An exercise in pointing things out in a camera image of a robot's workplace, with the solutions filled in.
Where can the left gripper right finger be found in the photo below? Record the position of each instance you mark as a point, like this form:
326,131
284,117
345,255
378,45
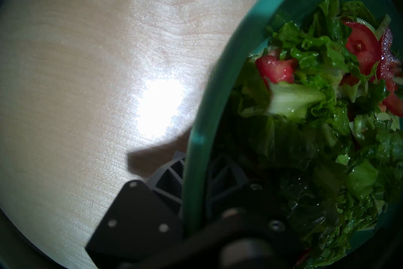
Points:
239,199

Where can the green salad bowl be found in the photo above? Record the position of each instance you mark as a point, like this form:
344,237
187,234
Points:
220,82

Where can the chopped lettuce tomato cucumber salad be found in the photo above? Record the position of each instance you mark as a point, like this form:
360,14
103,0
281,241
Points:
315,145

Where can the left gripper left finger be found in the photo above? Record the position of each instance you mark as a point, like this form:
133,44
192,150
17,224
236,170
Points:
135,224

